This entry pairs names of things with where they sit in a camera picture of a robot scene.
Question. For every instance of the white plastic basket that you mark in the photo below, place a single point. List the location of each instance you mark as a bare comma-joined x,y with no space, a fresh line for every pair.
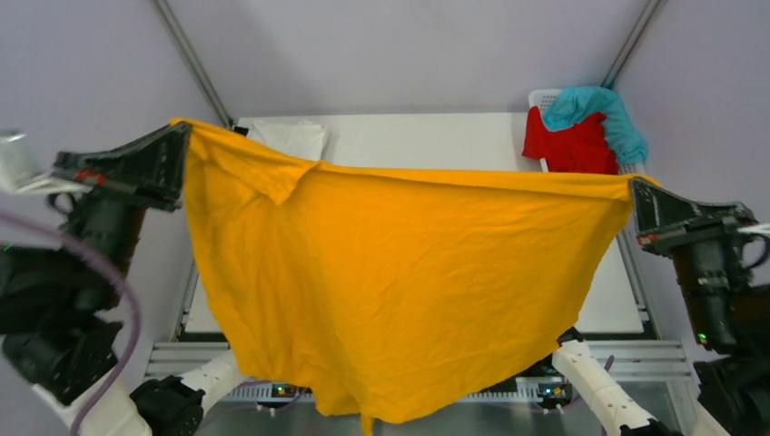
544,98

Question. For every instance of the yellow t shirt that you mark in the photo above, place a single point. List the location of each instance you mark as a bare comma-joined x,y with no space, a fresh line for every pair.
391,293

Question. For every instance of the folded white t shirt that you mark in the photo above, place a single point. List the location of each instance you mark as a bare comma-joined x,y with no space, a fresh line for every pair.
302,139

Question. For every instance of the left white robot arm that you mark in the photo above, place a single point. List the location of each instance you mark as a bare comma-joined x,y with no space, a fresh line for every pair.
69,320

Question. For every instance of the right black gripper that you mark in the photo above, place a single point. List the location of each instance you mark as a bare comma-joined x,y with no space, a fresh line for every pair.
663,217

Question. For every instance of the aluminium frame rail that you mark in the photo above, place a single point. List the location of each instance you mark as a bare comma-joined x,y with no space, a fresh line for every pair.
634,361

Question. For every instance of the red t shirt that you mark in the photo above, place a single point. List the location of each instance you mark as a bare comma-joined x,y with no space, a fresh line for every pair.
582,148

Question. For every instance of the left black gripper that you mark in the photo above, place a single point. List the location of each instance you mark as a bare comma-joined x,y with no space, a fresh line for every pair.
151,167

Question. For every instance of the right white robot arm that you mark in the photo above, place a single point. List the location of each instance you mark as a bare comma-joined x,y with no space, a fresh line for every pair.
733,389

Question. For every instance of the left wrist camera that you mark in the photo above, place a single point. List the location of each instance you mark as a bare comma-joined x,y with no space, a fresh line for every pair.
21,173

